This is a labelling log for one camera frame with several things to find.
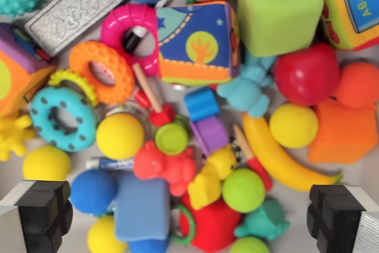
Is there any yellow rubber animal toy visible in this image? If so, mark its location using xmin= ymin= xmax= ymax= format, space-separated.
xmin=187 ymin=145 xmax=237 ymax=209

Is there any teal ring with dark dots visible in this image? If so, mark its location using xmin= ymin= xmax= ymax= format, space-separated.
xmin=29 ymin=87 xmax=98 ymax=152

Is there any light blue fabric block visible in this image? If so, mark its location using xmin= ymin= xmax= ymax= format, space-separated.
xmin=114 ymin=172 xmax=172 ymax=242

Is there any black and white checkered item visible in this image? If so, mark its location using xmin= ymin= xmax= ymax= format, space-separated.
xmin=229 ymin=137 xmax=246 ymax=162

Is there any thin green plastic ring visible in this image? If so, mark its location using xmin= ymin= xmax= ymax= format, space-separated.
xmin=170 ymin=204 xmax=197 ymax=245

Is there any yellow foam ball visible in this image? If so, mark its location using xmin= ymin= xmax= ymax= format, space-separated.
xmin=268 ymin=103 xmax=319 ymax=149
xmin=95 ymin=113 xmax=145 ymax=161
xmin=22 ymin=145 xmax=72 ymax=182
xmin=87 ymin=214 xmax=128 ymax=253

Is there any small red plastic piece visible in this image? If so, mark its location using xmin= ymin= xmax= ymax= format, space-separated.
xmin=134 ymin=89 xmax=150 ymax=108

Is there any teal rubber animal toy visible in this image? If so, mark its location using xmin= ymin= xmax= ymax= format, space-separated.
xmin=233 ymin=198 xmax=290 ymax=241

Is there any pink plastic tube ring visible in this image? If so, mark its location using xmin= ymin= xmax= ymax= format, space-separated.
xmin=99 ymin=3 xmax=160 ymax=76

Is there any lime green fabric wedge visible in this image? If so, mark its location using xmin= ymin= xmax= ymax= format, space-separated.
xmin=236 ymin=0 xmax=325 ymax=57

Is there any yellow ABC fabric cube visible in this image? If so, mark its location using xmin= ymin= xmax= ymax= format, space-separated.
xmin=313 ymin=0 xmax=379 ymax=52

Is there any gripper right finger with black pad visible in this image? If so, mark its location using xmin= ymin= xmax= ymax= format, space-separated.
xmin=306 ymin=184 xmax=379 ymax=253

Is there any green foam ball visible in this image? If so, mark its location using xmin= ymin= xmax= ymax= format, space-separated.
xmin=229 ymin=236 xmax=272 ymax=253
xmin=221 ymin=168 xmax=266 ymax=214

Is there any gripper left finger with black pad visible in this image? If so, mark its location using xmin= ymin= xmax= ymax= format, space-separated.
xmin=0 ymin=180 xmax=73 ymax=253

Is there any red fabric block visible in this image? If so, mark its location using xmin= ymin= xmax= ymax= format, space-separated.
xmin=179 ymin=193 xmax=243 ymax=250

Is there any wooden stick with red handle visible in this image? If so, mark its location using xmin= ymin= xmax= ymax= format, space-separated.
xmin=232 ymin=124 xmax=273 ymax=191

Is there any red plastic apple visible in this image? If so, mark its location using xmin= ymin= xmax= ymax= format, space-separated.
xmin=272 ymin=42 xmax=341 ymax=107

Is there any light blue rubber bear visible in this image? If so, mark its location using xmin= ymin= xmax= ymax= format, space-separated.
xmin=216 ymin=54 xmax=276 ymax=117

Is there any yellow rubber spiky toy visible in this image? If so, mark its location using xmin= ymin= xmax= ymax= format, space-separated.
xmin=0 ymin=114 xmax=36 ymax=162

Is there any green plastic cup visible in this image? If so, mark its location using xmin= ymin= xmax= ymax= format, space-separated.
xmin=154 ymin=122 xmax=190 ymax=156

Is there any blue plastic block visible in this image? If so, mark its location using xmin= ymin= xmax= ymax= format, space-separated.
xmin=184 ymin=86 xmax=219 ymax=123

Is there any yellow-green toothed ring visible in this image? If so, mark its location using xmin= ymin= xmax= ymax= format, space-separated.
xmin=48 ymin=69 xmax=98 ymax=107

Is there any blue space print fabric cube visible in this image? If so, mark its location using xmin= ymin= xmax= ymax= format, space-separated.
xmin=156 ymin=0 xmax=240 ymax=85

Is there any orange fabric block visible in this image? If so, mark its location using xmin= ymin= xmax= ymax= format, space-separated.
xmin=307 ymin=98 xmax=379 ymax=165

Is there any purple plastic block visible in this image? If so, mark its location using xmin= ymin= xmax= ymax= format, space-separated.
xmin=189 ymin=116 xmax=230 ymax=158

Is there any orange bumpy rubber ring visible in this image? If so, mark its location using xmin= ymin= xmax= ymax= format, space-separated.
xmin=68 ymin=40 xmax=136 ymax=105

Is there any wooden screw with red head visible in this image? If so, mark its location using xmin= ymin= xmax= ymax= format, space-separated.
xmin=131 ymin=63 xmax=175 ymax=126

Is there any red rubber bear toy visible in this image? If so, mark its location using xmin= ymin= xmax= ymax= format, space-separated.
xmin=133 ymin=140 xmax=197 ymax=197

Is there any purple and orange fabric cube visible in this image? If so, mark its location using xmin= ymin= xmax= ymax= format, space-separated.
xmin=0 ymin=23 xmax=59 ymax=117

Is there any silver embossed rectangular block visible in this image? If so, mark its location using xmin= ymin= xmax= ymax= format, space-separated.
xmin=24 ymin=0 xmax=125 ymax=57

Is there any blue and white tube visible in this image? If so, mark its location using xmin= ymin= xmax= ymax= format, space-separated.
xmin=85 ymin=156 xmax=136 ymax=171

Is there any yellow plastic banana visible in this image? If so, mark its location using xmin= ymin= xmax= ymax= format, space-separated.
xmin=242 ymin=112 xmax=344 ymax=193

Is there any blue foam ball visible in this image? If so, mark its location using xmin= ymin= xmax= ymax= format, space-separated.
xmin=129 ymin=235 xmax=171 ymax=253
xmin=70 ymin=169 xmax=118 ymax=215

